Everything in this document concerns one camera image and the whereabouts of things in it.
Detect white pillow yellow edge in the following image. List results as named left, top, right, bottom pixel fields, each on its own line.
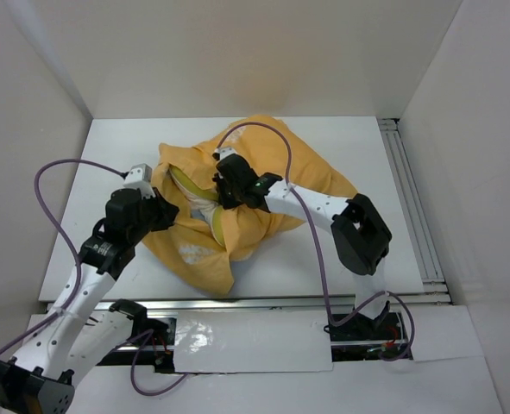
left=169, top=166, right=225, bottom=247

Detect Mickey Mouse pillowcase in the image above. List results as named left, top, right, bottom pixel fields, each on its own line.
left=142, top=113, right=360, bottom=297

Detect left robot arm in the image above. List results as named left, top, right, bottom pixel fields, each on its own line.
left=0, top=189, right=179, bottom=413

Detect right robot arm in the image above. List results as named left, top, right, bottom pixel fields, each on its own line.
left=213, top=147, right=392, bottom=338

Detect white cover plate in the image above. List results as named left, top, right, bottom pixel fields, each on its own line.
left=173, top=310, right=333, bottom=373

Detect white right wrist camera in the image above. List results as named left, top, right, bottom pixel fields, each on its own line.
left=212, top=147, right=236, bottom=162

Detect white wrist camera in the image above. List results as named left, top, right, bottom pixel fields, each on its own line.
left=123, top=163, right=154, bottom=198
left=212, top=147, right=236, bottom=162

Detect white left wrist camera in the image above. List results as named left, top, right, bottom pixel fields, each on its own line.
left=123, top=163, right=154, bottom=198

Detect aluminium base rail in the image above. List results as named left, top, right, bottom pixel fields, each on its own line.
left=45, top=294, right=454, bottom=312

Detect aluminium side rail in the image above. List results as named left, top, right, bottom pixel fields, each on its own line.
left=377, top=118, right=453, bottom=306

